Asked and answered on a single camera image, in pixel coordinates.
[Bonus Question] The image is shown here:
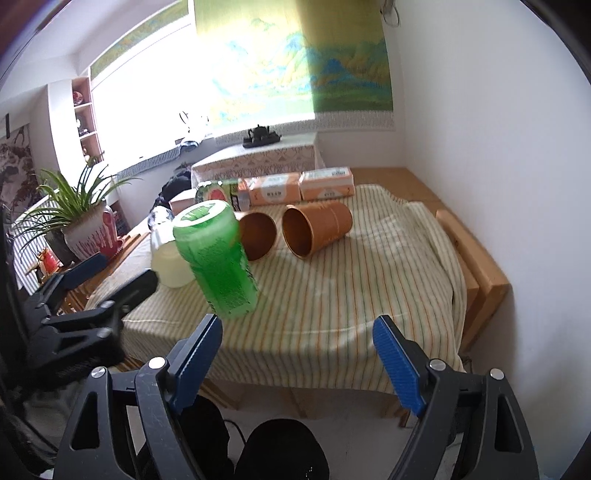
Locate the orange paper cup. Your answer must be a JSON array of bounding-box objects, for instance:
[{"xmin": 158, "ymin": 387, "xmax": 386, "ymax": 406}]
[{"xmin": 281, "ymin": 201, "xmax": 353, "ymax": 259}]

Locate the striped table cloth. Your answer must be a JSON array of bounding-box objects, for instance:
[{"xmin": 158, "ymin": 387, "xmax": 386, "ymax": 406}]
[{"xmin": 85, "ymin": 183, "xmax": 469, "ymax": 396}]

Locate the landscape painting roller blind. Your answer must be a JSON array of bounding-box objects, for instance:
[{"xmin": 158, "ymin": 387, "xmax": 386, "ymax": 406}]
[{"xmin": 194, "ymin": 1, "xmax": 394, "ymax": 122}]

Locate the white plastic cup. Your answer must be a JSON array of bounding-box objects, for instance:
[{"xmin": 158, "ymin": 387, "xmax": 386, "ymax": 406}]
[{"xmin": 150, "ymin": 220, "xmax": 194, "ymax": 289}]

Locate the right orange tissue pack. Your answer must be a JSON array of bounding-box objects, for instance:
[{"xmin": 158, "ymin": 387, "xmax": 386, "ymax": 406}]
[{"xmin": 298, "ymin": 167, "xmax": 356, "ymax": 201}]

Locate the spider plant in red-white pot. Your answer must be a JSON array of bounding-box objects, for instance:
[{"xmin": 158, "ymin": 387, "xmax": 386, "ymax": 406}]
[{"xmin": 14, "ymin": 163, "xmax": 133, "ymax": 261}]

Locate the black bag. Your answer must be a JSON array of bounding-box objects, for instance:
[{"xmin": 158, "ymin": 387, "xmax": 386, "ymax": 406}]
[{"xmin": 152, "ymin": 166, "xmax": 191, "ymax": 209}]

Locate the ink painting wall scroll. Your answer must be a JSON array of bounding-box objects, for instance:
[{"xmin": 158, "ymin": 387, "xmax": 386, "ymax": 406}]
[{"xmin": 0, "ymin": 125, "xmax": 40, "ymax": 218}]

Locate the lace-covered low table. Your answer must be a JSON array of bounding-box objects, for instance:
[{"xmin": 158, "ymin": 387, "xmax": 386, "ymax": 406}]
[{"xmin": 191, "ymin": 133, "xmax": 325, "ymax": 188}]

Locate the green plastic cup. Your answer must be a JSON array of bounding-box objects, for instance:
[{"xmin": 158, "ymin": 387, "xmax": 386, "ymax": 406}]
[{"xmin": 172, "ymin": 200, "xmax": 259, "ymax": 320}]

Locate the white pink wall shelf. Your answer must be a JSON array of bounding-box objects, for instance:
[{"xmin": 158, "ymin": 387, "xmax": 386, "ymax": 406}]
[{"xmin": 47, "ymin": 76, "xmax": 103, "ymax": 184}]

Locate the wooden slatted plant stand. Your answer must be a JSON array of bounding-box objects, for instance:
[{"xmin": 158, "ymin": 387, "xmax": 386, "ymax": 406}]
[{"xmin": 58, "ymin": 231, "xmax": 148, "ymax": 314}]

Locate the black teapot on tray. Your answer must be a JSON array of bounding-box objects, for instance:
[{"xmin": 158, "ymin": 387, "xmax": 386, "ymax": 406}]
[{"xmin": 242, "ymin": 125, "xmax": 281, "ymax": 149}]

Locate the copper metal cup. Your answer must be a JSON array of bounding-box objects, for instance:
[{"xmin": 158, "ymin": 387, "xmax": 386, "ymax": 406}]
[{"xmin": 235, "ymin": 211, "xmax": 277, "ymax": 262}]

